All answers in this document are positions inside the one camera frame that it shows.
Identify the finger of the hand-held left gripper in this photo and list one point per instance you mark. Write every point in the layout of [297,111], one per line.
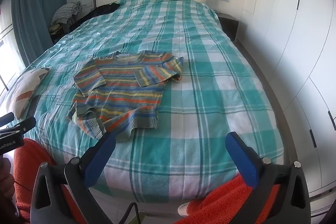
[25,124]
[6,119]

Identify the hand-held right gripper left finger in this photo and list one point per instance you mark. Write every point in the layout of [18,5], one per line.
[101,158]

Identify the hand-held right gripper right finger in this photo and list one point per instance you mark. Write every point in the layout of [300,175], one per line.
[242,158]

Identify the striped knit sweater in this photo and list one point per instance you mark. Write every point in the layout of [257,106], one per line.
[123,87]

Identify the person's left hand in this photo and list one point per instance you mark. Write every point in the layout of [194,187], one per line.
[5,179]

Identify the white patterned pillow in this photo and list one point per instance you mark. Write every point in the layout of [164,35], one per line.
[21,92]

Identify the person's orange fleece clothing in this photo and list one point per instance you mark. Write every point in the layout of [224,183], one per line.
[223,203]

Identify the window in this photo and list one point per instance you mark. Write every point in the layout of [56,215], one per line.
[8,56]

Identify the white slipper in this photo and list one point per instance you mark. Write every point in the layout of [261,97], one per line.
[184,209]

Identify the teal plaid blanket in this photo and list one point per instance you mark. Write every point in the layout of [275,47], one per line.
[197,82]

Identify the yellow green cloth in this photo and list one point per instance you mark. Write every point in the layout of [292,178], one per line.
[54,29]

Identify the blue curtain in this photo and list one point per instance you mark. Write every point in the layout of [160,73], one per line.
[39,3]

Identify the patterned grey cloth pile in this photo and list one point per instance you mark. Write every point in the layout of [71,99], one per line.
[65,11]

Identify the dark nightstand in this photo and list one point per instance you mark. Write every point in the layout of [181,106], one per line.
[228,26]

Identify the white wardrobe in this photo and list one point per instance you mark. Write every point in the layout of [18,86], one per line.
[288,29]

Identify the dark clothing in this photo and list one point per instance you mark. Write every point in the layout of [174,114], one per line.
[105,8]

